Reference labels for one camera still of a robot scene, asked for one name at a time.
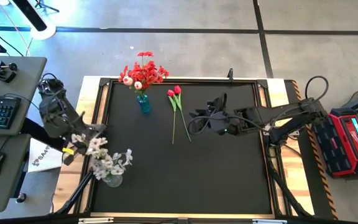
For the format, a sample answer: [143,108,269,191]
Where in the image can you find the black tripod legs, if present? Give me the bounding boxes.
[34,0,60,14]

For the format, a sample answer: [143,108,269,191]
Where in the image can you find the blue textured glass vase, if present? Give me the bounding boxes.
[136,94,152,114]

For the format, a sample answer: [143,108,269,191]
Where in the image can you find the black aluminium table frame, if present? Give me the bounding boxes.
[50,76,315,218]

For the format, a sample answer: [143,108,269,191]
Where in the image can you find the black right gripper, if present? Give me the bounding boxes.
[193,93,241,136]

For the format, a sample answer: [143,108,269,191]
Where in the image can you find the black floor cable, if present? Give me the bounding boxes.
[0,22,25,57]

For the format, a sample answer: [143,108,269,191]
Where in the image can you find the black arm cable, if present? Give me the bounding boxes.
[186,75,329,137]
[37,72,67,98]

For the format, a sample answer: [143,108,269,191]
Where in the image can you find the white floor cable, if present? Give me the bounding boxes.
[0,1,32,57]

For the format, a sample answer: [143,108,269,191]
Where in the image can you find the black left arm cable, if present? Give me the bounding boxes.
[37,72,67,98]

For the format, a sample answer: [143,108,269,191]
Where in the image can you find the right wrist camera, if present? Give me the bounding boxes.
[209,111,230,135]

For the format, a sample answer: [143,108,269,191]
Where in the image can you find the red and black toolbox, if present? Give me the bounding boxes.
[311,107,358,179]

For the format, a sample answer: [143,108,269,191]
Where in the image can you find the white printed bag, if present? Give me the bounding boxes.
[28,138,64,174]

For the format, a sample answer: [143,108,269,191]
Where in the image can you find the black mat with hazard stripe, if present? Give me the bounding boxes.
[284,79,339,220]

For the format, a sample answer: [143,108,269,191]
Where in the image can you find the black table mat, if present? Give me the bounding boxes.
[91,82,275,215]

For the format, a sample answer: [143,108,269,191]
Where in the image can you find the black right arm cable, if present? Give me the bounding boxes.
[186,75,329,137]

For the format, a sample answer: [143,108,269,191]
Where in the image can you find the white artificial flower bunch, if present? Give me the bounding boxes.
[71,133,109,158]
[88,148,134,182]

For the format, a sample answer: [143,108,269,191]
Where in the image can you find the clear glass vase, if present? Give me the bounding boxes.
[102,173,124,189]

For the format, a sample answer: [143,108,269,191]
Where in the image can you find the white stand with black pole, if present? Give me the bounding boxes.
[9,0,57,41]

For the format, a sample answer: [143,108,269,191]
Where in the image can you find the silver metal bracket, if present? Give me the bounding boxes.
[252,219,288,224]
[78,217,114,224]

